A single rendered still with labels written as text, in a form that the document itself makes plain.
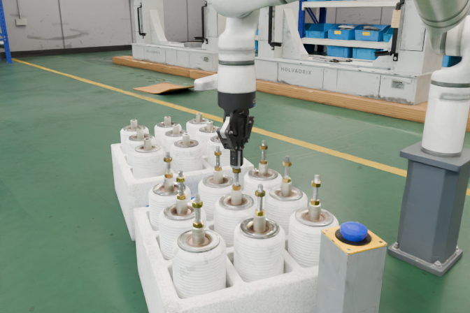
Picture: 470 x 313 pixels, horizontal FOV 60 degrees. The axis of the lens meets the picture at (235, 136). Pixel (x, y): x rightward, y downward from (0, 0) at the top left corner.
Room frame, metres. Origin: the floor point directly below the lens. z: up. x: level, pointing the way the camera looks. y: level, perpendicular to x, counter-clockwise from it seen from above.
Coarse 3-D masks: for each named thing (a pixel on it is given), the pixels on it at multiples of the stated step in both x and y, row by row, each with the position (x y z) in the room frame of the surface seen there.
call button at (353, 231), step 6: (348, 222) 0.55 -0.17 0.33; (354, 222) 0.55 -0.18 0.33; (342, 228) 0.54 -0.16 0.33; (348, 228) 0.53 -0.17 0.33; (354, 228) 0.53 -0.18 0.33; (360, 228) 0.53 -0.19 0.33; (366, 228) 0.54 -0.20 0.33; (342, 234) 0.53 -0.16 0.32; (348, 234) 0.52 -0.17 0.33; (354, 234) 0.52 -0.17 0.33; (360, 234) 0.52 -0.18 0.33; (366, 234) 0.53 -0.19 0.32; (354, 240) 0.52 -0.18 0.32; (360, 240) 0.53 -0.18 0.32
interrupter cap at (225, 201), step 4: (224, 196) 0.80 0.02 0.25; (228, 196) 0.80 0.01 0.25; (244, 196) 0.80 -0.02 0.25; (248, 196) 0.80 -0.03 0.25; (220, 200) 0.79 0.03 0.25; (224, 200) 0.79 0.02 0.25; (228, 200) 0.79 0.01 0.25; (244, 200) 0.79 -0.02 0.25; (248, 200) 0.79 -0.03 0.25; (252, 200) 0.78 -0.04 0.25; (220, 204) 0.77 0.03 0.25; (224, 204) 0.77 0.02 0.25; (228, 204) 0.77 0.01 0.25; (232, 204) 0.77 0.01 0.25; (240, 204) 0.77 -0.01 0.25; (244, 204) 0.77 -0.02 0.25; (248, 204) 0.77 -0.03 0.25; (252, 204) 0.77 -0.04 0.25; (228, 208) 0.75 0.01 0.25; (232, 208) 0.75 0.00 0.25; (236, 208) 0.75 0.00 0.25; (240, 208) 0.75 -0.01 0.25; (244, 208) 0.75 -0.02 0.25
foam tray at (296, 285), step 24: (144, 216) 0.85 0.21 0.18; (144, 240) 0.75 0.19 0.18; (144, 264) 0.76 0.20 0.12; (168, 264) 0.66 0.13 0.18; (288, 264) 0.67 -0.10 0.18; (144, 288) 0.79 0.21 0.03; (168, 288) 0.59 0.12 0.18; (240, 288) 0.59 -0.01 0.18; (264, 288) 0.59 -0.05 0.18; (288, 288) 0.61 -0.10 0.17; (312, 288) 0.63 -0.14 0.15; (168, 312) 0.54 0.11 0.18; (192, 312) 0.55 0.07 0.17; (216, 312) 0.56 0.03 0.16; (240, 312) 0.58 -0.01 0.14; (264, 312) 0.59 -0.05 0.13; (288, 312) 0.61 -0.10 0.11; (312, 312) 0.63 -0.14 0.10
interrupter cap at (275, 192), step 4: (272, 188) 0.85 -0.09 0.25; (276, 188) 0.85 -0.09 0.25; (280, 188) 0.85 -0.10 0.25; (292, 188) 0.85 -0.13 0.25; (296, 188) 0.85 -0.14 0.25; (272, 192) 0.83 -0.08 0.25; (276, 192) 0.83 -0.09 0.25; (280, 192) 0.83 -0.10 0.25; (292, 192) 0.83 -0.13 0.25; (296, 192) 0.83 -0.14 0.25; (300, 192) 0.83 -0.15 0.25; (272, 196) 0.80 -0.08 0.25; (276, 196) 0.80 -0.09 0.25; (280, 196) 0.80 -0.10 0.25; (284, 196) 0.81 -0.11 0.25; (288, 196) 0.81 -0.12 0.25; (292, 196) 0.81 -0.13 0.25; (296, 196) 0.80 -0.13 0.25; (300, 196) 0.80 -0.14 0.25; (280, 200) 0.79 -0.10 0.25; (284, 200) 0.79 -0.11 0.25; (288, 200) 0.79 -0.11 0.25; (292, 200) 0.79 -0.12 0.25; (296, 200) 0.79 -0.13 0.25
